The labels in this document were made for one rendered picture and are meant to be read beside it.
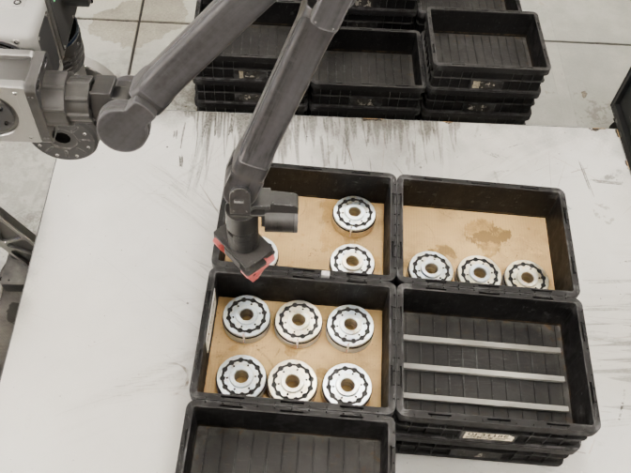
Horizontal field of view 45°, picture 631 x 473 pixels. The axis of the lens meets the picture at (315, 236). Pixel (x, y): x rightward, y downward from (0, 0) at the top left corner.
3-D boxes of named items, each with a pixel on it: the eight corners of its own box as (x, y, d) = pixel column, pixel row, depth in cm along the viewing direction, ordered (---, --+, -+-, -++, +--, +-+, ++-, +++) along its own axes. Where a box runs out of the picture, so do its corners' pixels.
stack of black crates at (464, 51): (410, 154, 286) (433, 65, 249) (406, 97, 303) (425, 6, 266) (515, 158, 288) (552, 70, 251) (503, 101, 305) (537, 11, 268)
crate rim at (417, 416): (393, 419, 146) (395, 415, 144) (394, 287, 163) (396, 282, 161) (598, 437, 147) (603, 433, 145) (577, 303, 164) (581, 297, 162)
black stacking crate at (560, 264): (389, 308, 171) (396, 282, 162) (390, 204, 188) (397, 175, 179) (561, 323, 172) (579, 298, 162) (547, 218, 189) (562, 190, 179)
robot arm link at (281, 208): (232, 156, 129) (228, 188, 122) (300, 159, 129) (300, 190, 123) (234, 209, 137) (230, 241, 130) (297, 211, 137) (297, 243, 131)
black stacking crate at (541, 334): (388, 436, 154) (396, 416, 145) (389, 310, 171) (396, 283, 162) (579, 452, 155) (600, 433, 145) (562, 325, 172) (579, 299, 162)
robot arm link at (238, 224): (225, 190, 130) (223, 217, 127) (265, 190, 130) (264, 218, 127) (227, 213, 136) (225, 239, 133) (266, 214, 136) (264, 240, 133)
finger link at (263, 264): (253, 253, 149) (252, 226, 141) (275, 277, 146) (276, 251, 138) (224, 272, 146) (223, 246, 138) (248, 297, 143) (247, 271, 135)
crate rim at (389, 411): (188, 403, 146) (187, 398, 144) (210, 271, 163) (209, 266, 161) (393, 419, 146) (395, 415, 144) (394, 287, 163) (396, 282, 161)
